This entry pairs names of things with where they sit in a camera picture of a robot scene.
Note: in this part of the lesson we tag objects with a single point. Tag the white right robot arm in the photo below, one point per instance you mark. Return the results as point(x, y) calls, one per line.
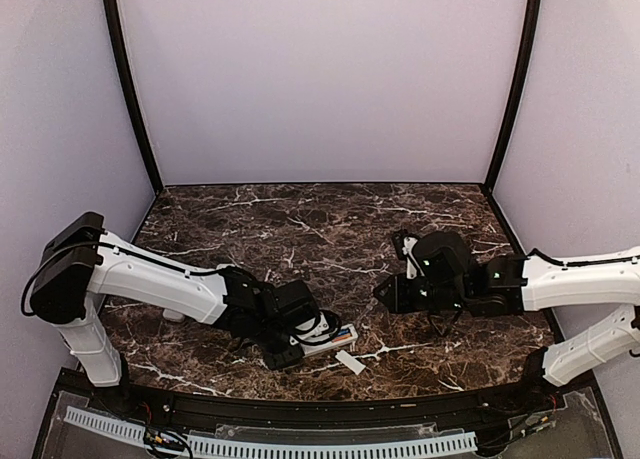
point(514, 284)

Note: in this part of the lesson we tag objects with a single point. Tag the black frame post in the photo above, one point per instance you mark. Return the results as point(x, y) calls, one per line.
point(516, 90)
point(129, 92)

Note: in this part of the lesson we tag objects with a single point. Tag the white remote with buttons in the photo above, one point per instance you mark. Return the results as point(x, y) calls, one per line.
point(322, 344)

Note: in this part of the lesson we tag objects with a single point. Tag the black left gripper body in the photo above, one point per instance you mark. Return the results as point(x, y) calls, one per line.
point(274, 358)

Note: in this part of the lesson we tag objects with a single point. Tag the white battery cover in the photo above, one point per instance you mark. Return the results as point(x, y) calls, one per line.
point(350, 362)

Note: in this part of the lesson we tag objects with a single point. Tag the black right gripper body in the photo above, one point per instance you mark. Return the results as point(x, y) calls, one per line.
point(445, 297)

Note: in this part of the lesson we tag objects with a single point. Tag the white slotted cable duct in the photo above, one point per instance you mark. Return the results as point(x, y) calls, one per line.
point(237, 442)

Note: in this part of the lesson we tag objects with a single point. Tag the black left frame post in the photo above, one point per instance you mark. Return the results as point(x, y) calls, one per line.
point(129, 92)

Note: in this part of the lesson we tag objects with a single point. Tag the black right frame post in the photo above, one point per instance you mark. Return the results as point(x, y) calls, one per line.
point(516, 90)

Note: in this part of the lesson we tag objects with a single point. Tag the white remote back side up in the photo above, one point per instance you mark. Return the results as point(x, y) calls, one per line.
point(173, 316)

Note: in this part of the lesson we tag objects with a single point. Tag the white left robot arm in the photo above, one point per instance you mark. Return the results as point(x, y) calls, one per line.
point(85, 261)

